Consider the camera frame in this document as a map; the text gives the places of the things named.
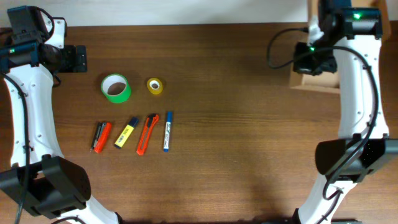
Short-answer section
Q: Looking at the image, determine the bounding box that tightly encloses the green tape roll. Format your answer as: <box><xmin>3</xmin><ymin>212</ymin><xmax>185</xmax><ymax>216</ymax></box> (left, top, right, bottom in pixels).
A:
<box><xmin>101</xmin><ymin>73</ymin><xmax>131</xmax><ymax>104</ymax></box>

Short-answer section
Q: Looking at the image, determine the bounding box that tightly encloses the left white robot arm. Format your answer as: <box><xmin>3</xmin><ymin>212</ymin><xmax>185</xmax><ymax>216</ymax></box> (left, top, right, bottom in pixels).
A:
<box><xmin>1</xmin><ymin>6</ymin><xmax>122</xmax><ymax>223</ymax></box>

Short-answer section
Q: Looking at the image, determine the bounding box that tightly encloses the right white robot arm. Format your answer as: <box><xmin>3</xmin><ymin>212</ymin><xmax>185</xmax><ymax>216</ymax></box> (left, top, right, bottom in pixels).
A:
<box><xmin>292</xmin><ymin>1</ymin><xmax>397</xmax><ymax>223</ymax></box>

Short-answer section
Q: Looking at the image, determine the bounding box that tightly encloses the yellow highlighter marker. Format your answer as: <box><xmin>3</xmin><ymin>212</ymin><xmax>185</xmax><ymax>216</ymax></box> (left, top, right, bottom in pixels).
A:
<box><xmin>114</xmin><ymin>117</ymin><xmax>139</xmax><ymax>149</ymax></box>

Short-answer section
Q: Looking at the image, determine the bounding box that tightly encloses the orange utility knife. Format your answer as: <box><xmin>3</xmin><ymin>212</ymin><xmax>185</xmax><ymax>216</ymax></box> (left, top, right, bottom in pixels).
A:
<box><xmin>136</xmin><ymin>113</ymin><xmax>160</xmax><ymax>156</ymax></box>

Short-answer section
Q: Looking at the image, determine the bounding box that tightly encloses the small yellow tape roll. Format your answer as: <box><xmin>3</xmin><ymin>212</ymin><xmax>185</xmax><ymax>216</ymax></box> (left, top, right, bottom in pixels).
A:
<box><xmin>147</xmin><ymin>78</ymin><xmax>163</xmax><ymax>95</ymax></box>

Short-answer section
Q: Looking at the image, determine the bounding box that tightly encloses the blue whiteboard marker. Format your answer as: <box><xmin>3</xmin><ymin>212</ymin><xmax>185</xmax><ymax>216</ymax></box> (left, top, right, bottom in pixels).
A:
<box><xmin>164</xmin><ymin>111</ymin><xmax>172</xmax><ymax>152</ymax></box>

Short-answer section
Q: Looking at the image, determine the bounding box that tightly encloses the brown cardboard box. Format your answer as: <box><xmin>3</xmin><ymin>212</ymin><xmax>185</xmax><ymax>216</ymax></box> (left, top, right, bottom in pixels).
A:
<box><xmin>289</xmin><ymin>0</ymin><xmax>392</xmax><ymax>94</ymax></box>

